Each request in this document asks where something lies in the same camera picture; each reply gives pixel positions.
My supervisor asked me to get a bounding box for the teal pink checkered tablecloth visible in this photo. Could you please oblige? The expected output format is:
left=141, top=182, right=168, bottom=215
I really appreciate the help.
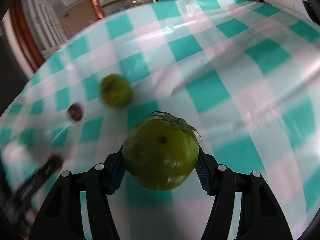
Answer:
left=1, top=0, right=319, bottom=239

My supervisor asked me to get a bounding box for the wooden glass cabinet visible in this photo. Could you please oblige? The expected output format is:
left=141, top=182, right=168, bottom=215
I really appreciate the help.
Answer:
left=3, top=0, right=152, bottom=77

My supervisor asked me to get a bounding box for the smooth green tomato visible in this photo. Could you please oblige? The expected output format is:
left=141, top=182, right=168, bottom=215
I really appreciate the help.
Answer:
left=100, top=74, right=132, bottom=108

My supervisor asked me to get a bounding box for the dark purple passion fruit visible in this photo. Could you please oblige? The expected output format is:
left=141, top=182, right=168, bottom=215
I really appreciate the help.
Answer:
left=67, top=103, right=84, bottom=122

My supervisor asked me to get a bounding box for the green tomato with stem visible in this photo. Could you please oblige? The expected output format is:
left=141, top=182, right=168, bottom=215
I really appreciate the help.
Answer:
left=122, top=111, right=202, bottom=191

